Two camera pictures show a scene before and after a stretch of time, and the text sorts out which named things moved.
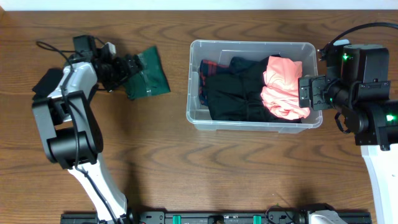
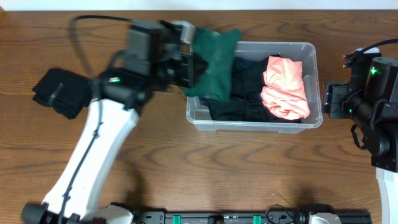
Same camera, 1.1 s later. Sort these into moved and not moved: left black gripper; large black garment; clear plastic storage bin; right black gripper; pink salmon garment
Moved: left black gripper; right black gripper
Not moved: pink salmon garment; large black garment; clear plastic storage bin
